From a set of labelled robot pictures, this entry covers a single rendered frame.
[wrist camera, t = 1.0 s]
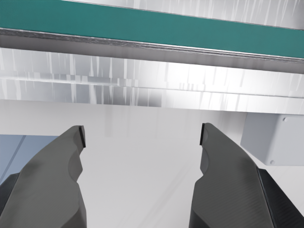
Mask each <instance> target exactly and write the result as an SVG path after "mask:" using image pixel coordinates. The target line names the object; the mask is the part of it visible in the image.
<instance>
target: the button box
mask: <svg viewBox="0 0 304 228"><path fill-rule="evenodd" d="M240 146H241V147H242V148H244V149H245V150H246V151H248V152H249V153H250V154H252V155H253V156H254V157H255V158H256V159H258V160H259V161H260V162H262V163H263V164H264V165H266V166H304V114H278V113H260V112H247V117H246V121H245V124H244V129H243V133H242V138H241V142H240Z"/></svg>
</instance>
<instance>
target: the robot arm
mask: <svg viewBox="0 0 304 228"><path fill-rule="evenodd" d="M199 145H201V146H202V156H201V162H200V170H201V172H202V174H203V176H202V177H201V178H199V179H198V180H197V181H196V182H195V186H194V192H193V197H192V203H191V210H190V220H189V228H304V216H303V215H302V214H301V213H300V212H299V210H298V209H297V208H296V207H295V205H294V204H293V203H292V202H291V200H290V199H289V198H288V196H287V195H286V194H285V193H284V191H283V190H282V189H281V188H280V187H279V185H278V184H277V183H276V182H275V180H274V179H273V178H272V177H271V175H270V174H269V173H268V171H267V170H266V169H261V168H259V167H258V166H257V164H256V163H255V162H254V161H253V160H252V158H251V157H250V156H249V155H248V154H247V153H246V152H245V151H244V150H243V149H242V148H241V147H240V146H239V145H237V144H236V143H235V142H234V141H233V140H231V139H230V138H229V137H228V136H226V135H225V134H224V133H223V132H221V131H220V130H219V129H218V128H216V127H215V126H214V125H212V124H211V123H202V129H201V136H200V143H199ZM85 147H86V138H85V129H84V126H83V125H74V126H72V127H70V128H69V129H68V130H67V131H65V132H64V133H62V134H61V135H60V136H58V137H57V138H56V139H54V140H53V141H52V142H50V143H49V144H48V145H46V146H45V147H44V148H43V149H41V150H40V151H39V152H38V153H37V154H36V155H35V156H33V157H32V158H31V159H30V161H29V162H28V163H27V164H26V165H25V166H24V167H23V168H22V170H21V171H20V172H19V173H14V174H10V175H9V176H8V177H7V179H6V180H5V181H4V182H3V183H2V184H1V185H0V228H87V217H86V207H85V204H84V201H83V198H82V194H81V190H80V187H79V184H78V183H77V180H78V178H79V176H80V174H81V173H82V171H83V168H82V164H81V160H80V154H81V152H82V151H83V149H84V148H85Z"/></svg>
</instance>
